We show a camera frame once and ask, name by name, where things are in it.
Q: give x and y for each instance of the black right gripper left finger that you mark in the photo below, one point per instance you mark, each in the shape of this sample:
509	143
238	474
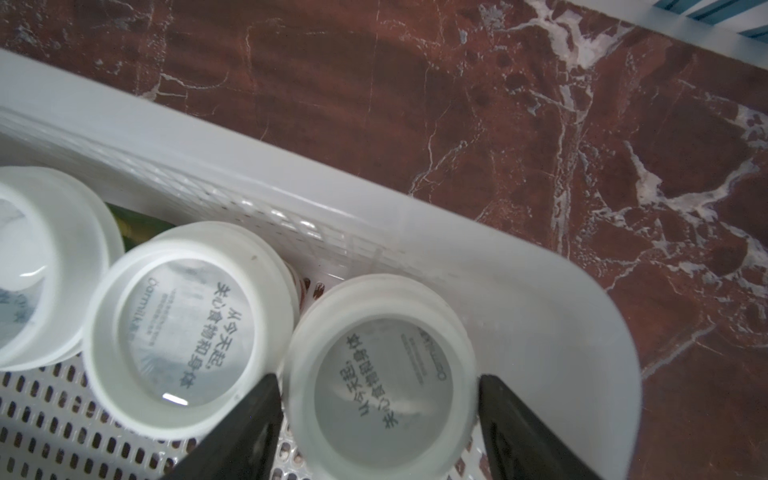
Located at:
243	444

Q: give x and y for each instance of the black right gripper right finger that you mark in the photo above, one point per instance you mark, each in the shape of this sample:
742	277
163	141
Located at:
518	443

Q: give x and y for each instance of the white lidded yogurt cup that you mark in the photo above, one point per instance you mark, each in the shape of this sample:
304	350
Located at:
182	327
380	382
58	239

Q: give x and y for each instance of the white plastic perforated basket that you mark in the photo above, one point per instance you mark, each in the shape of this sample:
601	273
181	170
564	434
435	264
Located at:
535	319

